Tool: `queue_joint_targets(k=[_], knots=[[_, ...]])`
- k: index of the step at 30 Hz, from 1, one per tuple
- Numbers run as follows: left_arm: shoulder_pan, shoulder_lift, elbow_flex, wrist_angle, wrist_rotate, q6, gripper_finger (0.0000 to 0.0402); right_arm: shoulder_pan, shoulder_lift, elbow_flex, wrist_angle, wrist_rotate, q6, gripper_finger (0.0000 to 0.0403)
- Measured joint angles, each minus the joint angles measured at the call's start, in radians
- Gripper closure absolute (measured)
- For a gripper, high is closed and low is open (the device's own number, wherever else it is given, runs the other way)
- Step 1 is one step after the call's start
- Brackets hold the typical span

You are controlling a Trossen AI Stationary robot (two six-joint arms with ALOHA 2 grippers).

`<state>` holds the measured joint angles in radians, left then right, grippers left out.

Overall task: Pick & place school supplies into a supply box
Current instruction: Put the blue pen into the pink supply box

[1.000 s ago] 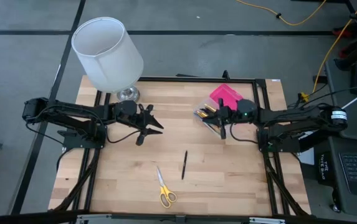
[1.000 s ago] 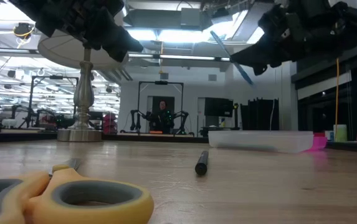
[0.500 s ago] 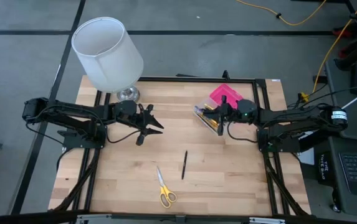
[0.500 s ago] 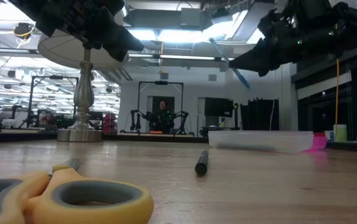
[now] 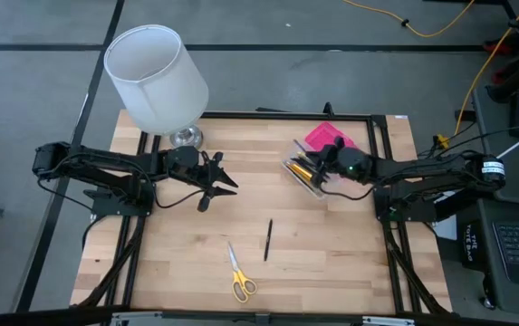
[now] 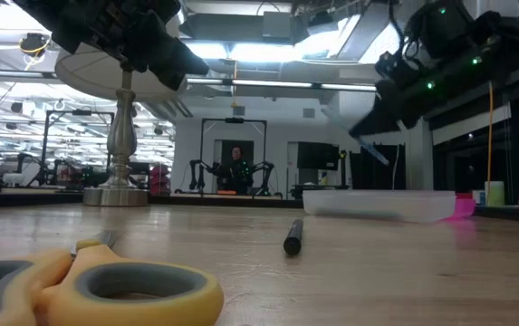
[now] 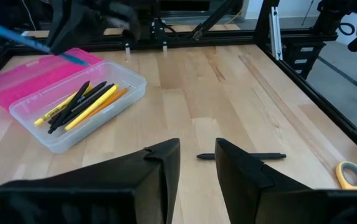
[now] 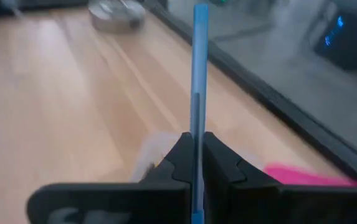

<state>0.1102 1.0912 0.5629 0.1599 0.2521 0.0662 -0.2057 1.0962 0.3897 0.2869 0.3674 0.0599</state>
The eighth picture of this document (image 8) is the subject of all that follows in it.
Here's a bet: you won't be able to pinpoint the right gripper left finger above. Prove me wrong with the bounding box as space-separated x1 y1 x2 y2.
140 132 194 187

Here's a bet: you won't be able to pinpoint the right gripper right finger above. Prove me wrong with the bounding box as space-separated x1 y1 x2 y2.
203 131 280 187

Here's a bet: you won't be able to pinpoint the pink lid clear pencil box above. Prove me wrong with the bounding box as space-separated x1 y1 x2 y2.
130 130 357 188

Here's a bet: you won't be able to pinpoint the blue pen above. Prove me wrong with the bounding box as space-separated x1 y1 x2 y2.
189 2 209 224

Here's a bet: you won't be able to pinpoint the black box blue lights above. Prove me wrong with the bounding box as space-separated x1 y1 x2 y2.
308 9 357 72

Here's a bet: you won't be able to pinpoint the white shade silver table lamp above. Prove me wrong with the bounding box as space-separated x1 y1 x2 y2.
87 0 146 34

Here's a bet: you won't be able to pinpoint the black aluminium table frame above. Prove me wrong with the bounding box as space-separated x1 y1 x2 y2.
143 0 357 187

